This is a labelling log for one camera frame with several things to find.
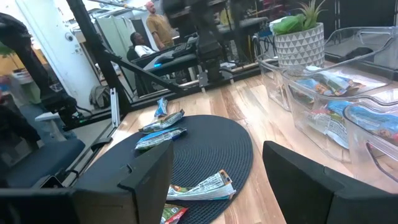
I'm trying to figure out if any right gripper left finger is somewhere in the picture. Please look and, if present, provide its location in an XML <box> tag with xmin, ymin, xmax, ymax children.
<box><xmin>0</xmin><ymin>139</ymin><xmax>175</xmax><ymax>224</ymax></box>

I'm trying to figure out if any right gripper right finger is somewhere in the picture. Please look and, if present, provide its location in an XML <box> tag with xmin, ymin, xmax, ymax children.
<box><xmin>262</xmin><ymin>141</ymin><xmax>398</xmax><ymax>224</ymax></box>

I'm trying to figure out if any blue and green granola bar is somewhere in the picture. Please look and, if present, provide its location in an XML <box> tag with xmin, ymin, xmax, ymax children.
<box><xmin>138</xmin><ymin>108</ymin><xmax>186</xmax><ymax>134</ymax></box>

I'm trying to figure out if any white and green granola bar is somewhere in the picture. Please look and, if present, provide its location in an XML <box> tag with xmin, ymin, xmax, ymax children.
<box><xmin>166</xmin><ymin>169</ymin><xmax>237</xmax><ymax>202</ymax></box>

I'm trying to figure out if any orange and teal granola bar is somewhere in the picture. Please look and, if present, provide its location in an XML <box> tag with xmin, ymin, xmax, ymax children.
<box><xmin>295</xmin><ymin>77</ymin><xmax>326</xmax><ymax>96</ymax></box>

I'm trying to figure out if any clear plastic bin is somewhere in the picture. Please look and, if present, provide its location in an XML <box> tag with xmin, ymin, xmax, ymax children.
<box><xmin>256</xmin><ymin>26</ymin><xmax>398</xmax><ymax>112</ymax></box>
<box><xmin>341</xmin><ymin>90</ymin><xmax>398</xmax><ymax>194</ymax></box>
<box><xmin>281</xmin><ymin>67</ymin><xmax>398</xmax><ymax>162</ymax></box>

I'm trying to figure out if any dark blue chair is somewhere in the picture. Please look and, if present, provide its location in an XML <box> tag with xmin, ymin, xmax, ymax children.
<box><xmin>4</xmin><ymin>138</ymin><xmax>87</xmax><ymax>189</ymax></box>

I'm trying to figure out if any grey bag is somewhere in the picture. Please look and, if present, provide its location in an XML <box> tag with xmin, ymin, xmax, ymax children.
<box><xmin>89</xmin><ymin>85</ymin><xmax>112</xmax><ymax>110</ymax></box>

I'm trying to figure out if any round dark woven placemat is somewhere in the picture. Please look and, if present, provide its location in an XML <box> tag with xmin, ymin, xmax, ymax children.
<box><xmin>95</xmin><ymin>114</ymin><xmax>254</xmax><ymax>224</ymax></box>

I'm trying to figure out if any succulent in patterned pot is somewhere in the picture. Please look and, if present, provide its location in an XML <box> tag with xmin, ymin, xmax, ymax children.
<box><xmin>269</xmin><ymin>0</ymin><xmax>326</xmax><ymax>68</ymax></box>

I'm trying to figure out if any grey desk with keyboard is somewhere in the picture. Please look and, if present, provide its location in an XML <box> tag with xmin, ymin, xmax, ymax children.
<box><xmin>132</xmin><ymin>37</ymin><xmax>200</xmax><ymax>78</ymax></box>

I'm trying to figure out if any person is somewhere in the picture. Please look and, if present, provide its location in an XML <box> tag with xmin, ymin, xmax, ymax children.
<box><xmin>145</xmin><ymin>1</ymin><xmax>175</xmax><ymax>50</ymax></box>
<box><xmin>129</xmin><ymin>30</ymin><xmax>156</xmax><ymax>58</ymax></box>

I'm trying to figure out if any silver metal bracket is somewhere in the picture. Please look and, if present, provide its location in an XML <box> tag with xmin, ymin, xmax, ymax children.
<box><xmin>109</xmin><ymin>87</ymin><xmax>121</xmax><ymax>128</ymax></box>

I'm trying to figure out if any black aluminium rig frame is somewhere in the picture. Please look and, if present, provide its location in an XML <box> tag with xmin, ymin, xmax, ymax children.
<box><xmin>62</xmin><ymin>0</ymin><xmax>398</xmax><ymax>187</ymax></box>

